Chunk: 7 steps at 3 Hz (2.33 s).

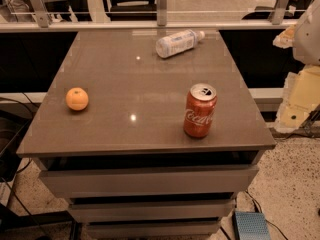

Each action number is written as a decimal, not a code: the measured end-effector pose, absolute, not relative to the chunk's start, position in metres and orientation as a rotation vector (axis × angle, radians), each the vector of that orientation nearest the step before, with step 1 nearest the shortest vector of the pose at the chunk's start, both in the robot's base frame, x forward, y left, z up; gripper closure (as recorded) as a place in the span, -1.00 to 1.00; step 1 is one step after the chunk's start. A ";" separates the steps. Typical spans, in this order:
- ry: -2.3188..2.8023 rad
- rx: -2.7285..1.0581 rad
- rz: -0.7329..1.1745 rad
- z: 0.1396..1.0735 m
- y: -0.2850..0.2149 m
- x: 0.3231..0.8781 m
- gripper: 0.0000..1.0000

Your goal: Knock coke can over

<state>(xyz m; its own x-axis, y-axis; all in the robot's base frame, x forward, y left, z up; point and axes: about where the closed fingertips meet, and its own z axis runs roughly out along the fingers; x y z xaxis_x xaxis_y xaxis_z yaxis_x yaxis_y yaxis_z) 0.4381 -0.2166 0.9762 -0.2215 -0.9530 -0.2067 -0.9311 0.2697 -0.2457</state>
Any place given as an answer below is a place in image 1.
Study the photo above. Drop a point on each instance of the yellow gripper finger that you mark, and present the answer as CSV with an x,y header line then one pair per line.
x,y
301,96
286,38

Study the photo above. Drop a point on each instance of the red coke can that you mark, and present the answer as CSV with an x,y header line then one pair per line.
x,y
200,105

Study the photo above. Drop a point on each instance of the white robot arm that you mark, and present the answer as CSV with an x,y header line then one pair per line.
x,y
306,45

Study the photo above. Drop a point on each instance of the clear plastic water bottle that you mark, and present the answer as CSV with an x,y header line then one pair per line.
x,y
179,42

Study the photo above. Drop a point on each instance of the blue perforated box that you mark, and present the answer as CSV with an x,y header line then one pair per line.
x,y
250,226

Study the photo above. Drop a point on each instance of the grey drawer cabinet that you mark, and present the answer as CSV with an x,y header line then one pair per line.
x,y
136,110

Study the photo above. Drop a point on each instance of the bottom grey drawer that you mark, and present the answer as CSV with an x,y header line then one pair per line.
x,y
146,230

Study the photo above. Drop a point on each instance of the grey drawer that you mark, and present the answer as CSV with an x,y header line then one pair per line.
x,y
143,211
148,181
146,230

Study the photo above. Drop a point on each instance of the black office chair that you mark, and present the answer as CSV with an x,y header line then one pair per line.
x,y
126,10

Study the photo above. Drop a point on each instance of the middle grey drawer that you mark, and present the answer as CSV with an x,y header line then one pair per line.
x,y
143,211

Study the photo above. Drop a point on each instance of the top grey drawer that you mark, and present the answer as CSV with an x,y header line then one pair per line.
x,y
148,181

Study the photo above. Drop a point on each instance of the orange fruit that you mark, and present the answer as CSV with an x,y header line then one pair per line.
x,y
77,99

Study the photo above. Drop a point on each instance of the glass railing panel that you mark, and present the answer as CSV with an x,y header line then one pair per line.
x,y
70,15

